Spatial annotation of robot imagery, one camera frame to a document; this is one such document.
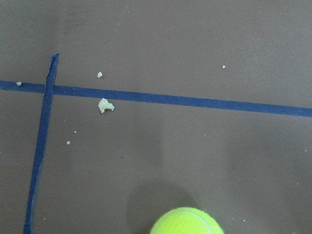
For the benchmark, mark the yellow tennis ball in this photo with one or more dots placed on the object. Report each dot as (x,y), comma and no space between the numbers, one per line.
(186,220)

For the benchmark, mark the large foam crumb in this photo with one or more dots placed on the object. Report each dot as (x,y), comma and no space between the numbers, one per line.
(104,105)

